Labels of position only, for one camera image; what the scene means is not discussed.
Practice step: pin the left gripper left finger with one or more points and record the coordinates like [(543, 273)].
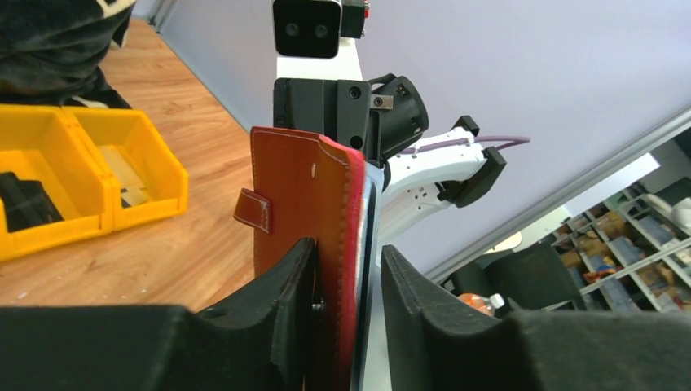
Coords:
[(254, 339)]

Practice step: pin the black floral blanket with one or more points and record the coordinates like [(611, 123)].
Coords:
[(51, 51)]

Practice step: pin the black office chair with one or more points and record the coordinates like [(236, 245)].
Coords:
[(534, 278)]

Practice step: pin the red leather card holder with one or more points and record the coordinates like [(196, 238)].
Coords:
[(307, 186)]

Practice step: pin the metal storage shelving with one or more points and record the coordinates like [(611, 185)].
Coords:
[(631, 251)]

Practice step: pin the yellow three-compartment bin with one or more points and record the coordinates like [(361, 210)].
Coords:
[(59, 148)]

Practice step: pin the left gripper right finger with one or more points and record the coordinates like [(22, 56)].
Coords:
[(437, 342)]

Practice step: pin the orange drink bottle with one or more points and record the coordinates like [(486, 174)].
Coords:
[(486, 305)]

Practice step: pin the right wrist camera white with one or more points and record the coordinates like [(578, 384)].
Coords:
[(317, 39)]

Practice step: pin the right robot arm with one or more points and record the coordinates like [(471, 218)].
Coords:
[(385, 118)]

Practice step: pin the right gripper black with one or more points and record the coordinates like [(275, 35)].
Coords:
[(338, 109)]

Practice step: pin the striped beige card in bin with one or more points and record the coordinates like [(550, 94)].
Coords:
[(132, 188)]

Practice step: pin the black card in bin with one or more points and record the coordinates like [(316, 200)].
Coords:
[(26, 203)]

